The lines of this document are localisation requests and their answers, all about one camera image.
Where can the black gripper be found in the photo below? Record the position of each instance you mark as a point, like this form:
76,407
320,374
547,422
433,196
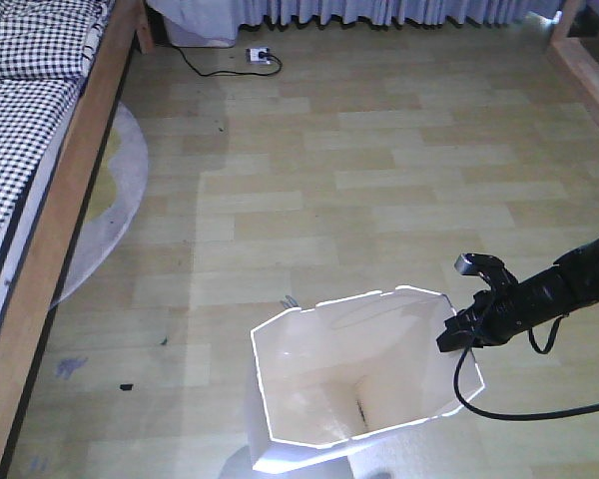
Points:
490,319

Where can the white curtain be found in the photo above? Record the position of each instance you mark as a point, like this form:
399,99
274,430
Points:
216,17

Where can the white floor power strip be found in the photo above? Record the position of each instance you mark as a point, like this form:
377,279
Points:
259,55

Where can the white plastic trash bin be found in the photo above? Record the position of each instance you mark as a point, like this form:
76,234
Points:
334,379

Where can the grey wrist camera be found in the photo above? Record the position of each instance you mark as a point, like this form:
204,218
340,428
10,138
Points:
474,264

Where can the round grey rug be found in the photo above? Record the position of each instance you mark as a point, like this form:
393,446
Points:
115,199

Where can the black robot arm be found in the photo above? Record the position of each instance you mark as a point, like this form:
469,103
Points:
570,283

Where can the wooden bed frame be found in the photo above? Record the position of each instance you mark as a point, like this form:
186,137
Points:
41,234

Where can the black white checkered bedding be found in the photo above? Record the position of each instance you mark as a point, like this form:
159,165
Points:
46,52

